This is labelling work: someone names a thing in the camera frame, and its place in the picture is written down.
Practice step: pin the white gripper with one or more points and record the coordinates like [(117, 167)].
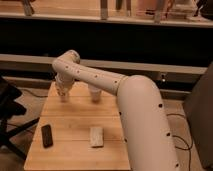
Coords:
[(63, 86)]

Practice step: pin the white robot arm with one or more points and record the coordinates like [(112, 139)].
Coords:
[(146, 130)]

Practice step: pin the black smartphone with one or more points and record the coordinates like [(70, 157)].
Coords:
[(47, 136)]

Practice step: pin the black office chair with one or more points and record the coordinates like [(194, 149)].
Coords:
[(9, 108)]

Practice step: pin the beige rectangular sponge block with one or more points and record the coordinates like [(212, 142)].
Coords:
[(96, 137)]

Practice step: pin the dark cabinet at right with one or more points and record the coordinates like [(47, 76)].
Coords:
[(198, 108)]

